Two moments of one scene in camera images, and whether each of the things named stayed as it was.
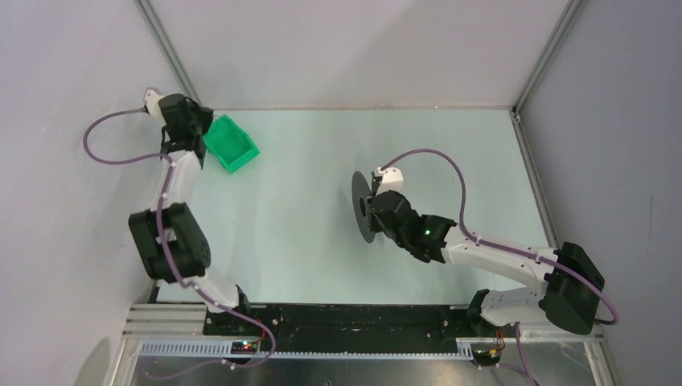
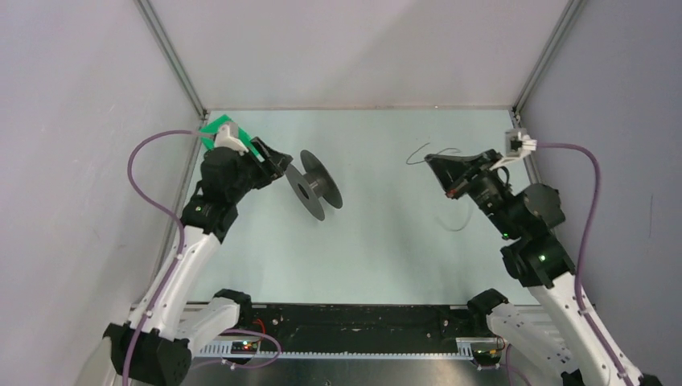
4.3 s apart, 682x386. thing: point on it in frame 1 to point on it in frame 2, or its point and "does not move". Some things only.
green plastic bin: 229,142 does not move
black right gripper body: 375,227 to 484,188
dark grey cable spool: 360,191 to 315,186
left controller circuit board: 244,347 does not move
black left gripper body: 203,120 to 252,174
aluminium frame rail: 167,49 does not move
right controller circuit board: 486,357 does not move
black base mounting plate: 346,322 does not move
